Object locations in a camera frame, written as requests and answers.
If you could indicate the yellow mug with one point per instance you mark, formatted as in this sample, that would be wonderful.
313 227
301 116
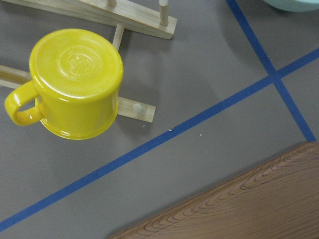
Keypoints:
75 80

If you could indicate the wooden drying rack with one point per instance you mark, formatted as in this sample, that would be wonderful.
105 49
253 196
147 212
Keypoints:
122 14

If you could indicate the wooden cutting board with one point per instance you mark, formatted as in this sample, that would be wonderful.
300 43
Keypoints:
276 200

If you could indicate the green bowl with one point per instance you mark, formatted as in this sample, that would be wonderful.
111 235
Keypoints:
294 5

